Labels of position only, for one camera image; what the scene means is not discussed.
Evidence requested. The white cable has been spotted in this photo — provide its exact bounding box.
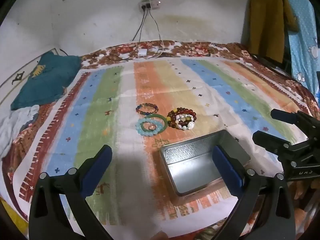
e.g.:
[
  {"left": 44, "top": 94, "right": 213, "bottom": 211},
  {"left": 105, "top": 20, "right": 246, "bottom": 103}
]
[{"left": 144, "top": 0, "right": 165, "bottom": 60}]

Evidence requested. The white bead bracelet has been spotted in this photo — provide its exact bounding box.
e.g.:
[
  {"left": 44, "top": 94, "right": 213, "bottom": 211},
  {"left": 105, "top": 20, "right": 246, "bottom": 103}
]
[{"left": 175, "top": 114, "right": 195, "bottom": 131}]

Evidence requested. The yellow hanging cloth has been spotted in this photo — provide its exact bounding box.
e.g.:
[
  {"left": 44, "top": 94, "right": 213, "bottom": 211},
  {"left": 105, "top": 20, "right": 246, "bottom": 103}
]
[{"left": 247, "top": 0, "right": 300, "bottom": 65}]

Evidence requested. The multicolour glass bead bracelet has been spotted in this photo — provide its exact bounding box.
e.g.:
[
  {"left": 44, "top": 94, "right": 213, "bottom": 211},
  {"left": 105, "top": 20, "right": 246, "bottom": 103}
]
[{"left": 136, "top": 103, "right": 159, "bottom": 116}]

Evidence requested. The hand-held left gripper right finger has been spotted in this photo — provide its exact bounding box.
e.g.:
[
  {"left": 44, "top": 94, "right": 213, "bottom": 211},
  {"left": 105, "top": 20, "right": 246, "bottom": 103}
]
[{"left": 212, "top": 145, "right": 297, "bottom": 240}]

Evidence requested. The blue printed curtain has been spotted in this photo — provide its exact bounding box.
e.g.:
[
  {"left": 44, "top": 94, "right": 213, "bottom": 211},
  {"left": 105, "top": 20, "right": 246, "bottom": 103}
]
[{"left": 281, "top": 0, "right": 320, "bottom": 98}]

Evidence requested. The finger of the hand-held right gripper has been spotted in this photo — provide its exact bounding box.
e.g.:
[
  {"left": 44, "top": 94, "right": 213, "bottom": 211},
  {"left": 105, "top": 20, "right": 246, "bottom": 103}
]
[
  {"left": 252, "top": 131, "right": 302, "bottom": 162},
  {"left": 271, "top": 109, "right": 320, "bottom": 137}
]

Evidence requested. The white grey cloth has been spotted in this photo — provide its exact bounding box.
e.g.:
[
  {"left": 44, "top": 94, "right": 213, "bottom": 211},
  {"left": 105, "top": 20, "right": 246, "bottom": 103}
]
[{"left": 0, "top": 104, "right": 40, "bottom": 158}]

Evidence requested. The teal quilted pillow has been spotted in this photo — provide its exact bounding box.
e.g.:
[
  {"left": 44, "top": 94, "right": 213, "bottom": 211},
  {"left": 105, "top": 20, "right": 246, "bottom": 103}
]
[{"left": 10, "top": 51, "right": 82, "bottom": 111}]

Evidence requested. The white charger with cables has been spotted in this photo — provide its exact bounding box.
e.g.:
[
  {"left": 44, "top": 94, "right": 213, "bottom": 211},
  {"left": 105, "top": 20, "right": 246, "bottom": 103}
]
[{"left": 110, "top": 6, "right": 152, "bottom": 61}]

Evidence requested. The white wall power strip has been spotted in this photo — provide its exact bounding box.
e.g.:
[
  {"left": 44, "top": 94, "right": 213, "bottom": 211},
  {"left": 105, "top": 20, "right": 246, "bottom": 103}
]
[{"left": 138, "top": 1, "right": 161, "bottom": 11}]

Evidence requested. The green jade bangle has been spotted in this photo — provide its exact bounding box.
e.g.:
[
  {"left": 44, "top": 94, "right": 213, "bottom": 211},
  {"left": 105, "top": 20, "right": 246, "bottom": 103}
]
[{"left": 140, "top": 113, "right": 169, "bottom": 132}]

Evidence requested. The silver metal tin box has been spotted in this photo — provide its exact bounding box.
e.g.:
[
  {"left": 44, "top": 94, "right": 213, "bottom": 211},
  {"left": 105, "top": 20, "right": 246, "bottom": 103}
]
[{"left": 159, "top": 129, "right": 251, "bottom": 197}]

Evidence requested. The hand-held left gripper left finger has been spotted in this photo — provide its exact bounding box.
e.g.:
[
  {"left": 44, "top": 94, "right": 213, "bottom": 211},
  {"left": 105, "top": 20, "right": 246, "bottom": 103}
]
[{"left": 29, "top": 144, "right": 113, "bottom": 240}]

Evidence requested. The light blue bead bracelet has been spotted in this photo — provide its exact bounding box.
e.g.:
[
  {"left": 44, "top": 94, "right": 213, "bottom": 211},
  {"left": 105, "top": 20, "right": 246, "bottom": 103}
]
[{"left": 135, "top": 118, "right": 163, "bottom": 137}]

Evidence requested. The dark red bead bracelet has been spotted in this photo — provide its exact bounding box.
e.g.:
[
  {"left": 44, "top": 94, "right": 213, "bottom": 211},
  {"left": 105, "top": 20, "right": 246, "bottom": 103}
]
[{"left": 167, "top": 107, "right": 198, "bottom": 130}]

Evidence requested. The striped printed mat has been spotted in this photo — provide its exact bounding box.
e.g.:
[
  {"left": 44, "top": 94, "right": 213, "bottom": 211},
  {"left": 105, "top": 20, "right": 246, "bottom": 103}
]
[{"left": 12, "top": 56, "right": 309, "bottom": 235}]

